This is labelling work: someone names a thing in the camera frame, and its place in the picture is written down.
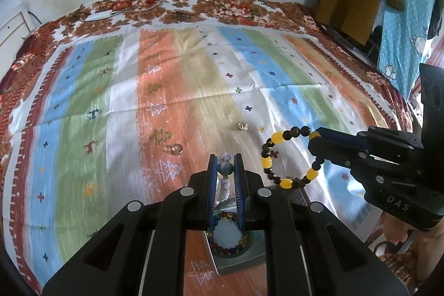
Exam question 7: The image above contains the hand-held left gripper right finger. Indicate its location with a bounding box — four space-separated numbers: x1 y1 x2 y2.
233 153 410 296

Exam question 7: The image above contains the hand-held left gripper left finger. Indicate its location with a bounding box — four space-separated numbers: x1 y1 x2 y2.
42 154 219 296

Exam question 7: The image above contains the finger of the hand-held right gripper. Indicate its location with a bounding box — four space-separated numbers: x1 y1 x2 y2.
307 137 369 169
318 127 365 153

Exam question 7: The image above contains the white bead bracelet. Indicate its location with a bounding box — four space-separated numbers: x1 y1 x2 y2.
216 152 237 208

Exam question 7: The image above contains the yellow and black bead bracelet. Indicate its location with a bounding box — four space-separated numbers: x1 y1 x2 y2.
261 126 325 189

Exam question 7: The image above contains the multicolour bead bracelet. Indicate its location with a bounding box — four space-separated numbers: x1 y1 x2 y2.
206 211 252 255

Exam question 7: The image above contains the rectangular metal tin box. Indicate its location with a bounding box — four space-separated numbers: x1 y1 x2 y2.
205 211 268 276

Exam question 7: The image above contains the person's right hand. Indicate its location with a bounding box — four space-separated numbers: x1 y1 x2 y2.
382 213 423 254

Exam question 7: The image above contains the striped colourful mat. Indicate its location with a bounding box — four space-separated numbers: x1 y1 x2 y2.
7 22 414 296

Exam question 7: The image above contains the blue dotted cartoon cloth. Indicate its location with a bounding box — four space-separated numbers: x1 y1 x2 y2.
376 0 440 101

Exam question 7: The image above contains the dark cloth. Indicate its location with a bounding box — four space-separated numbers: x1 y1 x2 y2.
426 0 444 41

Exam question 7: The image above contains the floral brown bedsheet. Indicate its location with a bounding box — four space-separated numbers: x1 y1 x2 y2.
0 0 418 296

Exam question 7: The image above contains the white charging cable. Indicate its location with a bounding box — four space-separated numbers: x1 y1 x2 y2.
81 0 166 22

